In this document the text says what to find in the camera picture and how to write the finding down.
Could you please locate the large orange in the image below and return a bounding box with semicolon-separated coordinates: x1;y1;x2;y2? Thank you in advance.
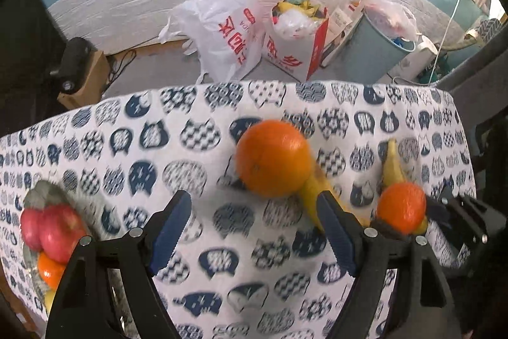
236;120;312;199

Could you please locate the pink plastic bag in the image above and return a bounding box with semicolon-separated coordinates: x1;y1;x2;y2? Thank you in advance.
363;0;419;42

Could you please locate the black panel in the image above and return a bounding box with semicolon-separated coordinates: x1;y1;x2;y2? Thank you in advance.
0;0;66;135

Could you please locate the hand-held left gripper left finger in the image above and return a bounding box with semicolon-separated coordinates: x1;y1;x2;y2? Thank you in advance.
44;190;193;339

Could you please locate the bright red apple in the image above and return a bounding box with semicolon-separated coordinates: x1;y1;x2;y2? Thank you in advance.
40;204;89;264

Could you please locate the cat print tablecloth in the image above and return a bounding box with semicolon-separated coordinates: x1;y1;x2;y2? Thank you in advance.
0;80;477;339

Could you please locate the green glass plate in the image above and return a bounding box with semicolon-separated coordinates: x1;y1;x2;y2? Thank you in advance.
22;180;92;318

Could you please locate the medium orange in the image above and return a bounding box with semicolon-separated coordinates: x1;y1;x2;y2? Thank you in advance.
376;182;427;234

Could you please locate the white plastic bag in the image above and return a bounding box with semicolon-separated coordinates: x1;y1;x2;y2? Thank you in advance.
159;0;264;83

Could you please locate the white cardboard box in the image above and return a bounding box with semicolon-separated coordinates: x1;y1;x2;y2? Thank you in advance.
321;0;366;67

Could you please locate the white cable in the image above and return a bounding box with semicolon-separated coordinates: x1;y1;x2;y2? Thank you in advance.
431;0;467;83

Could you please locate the dark red apple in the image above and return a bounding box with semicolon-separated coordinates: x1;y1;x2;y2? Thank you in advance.
20;207;46;250

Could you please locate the red and white paper bag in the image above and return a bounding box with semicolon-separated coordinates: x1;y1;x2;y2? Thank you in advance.
263;0;330;82

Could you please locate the grey hanging clothing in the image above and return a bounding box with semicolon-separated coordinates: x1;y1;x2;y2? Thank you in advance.
437;41;508;149

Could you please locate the small orange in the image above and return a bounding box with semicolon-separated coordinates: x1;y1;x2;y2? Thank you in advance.
37;252;68;290

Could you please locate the black cable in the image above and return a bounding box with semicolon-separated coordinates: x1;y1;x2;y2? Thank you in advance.
105;49;137;85

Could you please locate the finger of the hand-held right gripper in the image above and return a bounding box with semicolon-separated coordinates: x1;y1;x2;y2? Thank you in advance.
371;219;409;242
426;186;490;244

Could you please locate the yellow banana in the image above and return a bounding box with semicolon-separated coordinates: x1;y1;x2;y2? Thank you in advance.
299;164;371;234
380;138;429;234

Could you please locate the small yellow apple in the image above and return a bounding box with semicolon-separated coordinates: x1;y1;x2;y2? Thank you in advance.
43;288;58;314

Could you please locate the grey trash bin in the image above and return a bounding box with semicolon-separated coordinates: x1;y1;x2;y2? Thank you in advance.
351;11;417;83

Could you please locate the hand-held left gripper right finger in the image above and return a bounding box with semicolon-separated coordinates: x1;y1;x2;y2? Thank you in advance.
315;191;463;339

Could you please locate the white kettle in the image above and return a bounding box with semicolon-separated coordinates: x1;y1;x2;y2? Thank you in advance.
393;35;439;83

